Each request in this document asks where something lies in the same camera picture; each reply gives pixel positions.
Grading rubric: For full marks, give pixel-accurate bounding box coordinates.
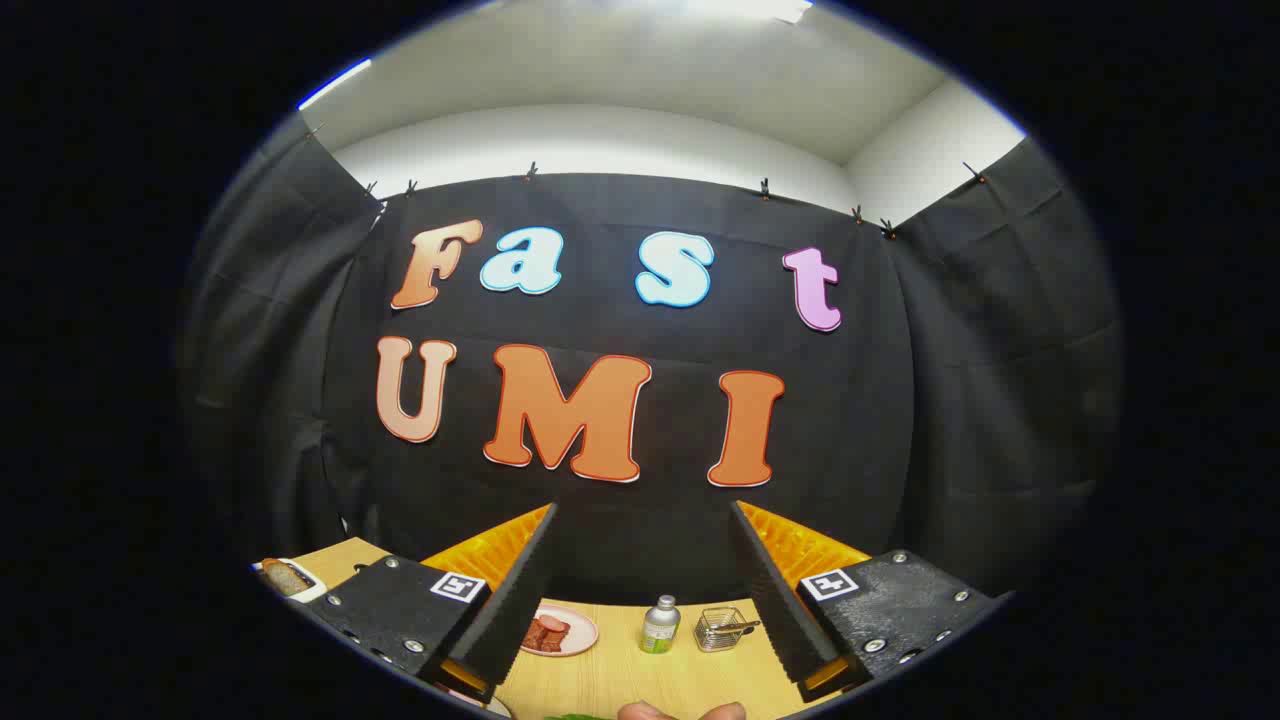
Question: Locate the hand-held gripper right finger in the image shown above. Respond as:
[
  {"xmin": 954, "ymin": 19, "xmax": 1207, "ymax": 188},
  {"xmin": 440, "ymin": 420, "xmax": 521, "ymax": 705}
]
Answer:
[{"xmin": 728, "ymin": 499, "xmax": 1009, "ymax": 705}]

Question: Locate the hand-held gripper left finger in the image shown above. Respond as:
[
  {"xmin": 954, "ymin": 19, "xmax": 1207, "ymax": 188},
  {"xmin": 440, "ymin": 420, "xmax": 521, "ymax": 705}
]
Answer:
[{"xmin": 303, "ymin": 503, "xmax": 561, "ymax": 703}]

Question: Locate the brown cooked meat piece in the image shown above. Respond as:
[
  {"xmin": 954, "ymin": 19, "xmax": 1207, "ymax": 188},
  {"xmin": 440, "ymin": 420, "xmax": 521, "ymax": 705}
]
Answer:
[{"xmin": 522, "ymin": 614, "xmax": 571, "ymax": 654}]

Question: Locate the pink plate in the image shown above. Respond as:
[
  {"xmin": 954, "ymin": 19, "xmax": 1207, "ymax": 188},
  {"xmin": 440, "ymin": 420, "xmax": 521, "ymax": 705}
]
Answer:
[{"xmin": 518, "ymin": 604, "xmax": 600, "ymax": 658}]

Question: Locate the silver and green bottle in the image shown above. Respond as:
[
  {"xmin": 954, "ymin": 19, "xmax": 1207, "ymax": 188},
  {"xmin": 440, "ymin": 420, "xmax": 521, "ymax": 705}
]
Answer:
[{"xmin": 640, "ymin": 595, "xmax": 683, "ymax": 655}]

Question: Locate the white toaster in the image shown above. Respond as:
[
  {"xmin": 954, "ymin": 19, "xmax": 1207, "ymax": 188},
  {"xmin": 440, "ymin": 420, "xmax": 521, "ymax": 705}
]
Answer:
[{"xmin": 253, "ymin": 556, "xmax": 329, "ymax": 605}]

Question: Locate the row of small cloth clips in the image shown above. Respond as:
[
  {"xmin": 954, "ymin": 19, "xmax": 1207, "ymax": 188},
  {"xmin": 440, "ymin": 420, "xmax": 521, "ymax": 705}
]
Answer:
[{"xmin": 305, "ymin": 120, "xmax": 991, "ymax": 241}]

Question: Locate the small wire basket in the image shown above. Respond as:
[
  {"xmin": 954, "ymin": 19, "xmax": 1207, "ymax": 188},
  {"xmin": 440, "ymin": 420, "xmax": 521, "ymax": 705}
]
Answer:
[{"xmin": 694, "ymin": 608, "xmax": 749, "ymax": 653}]

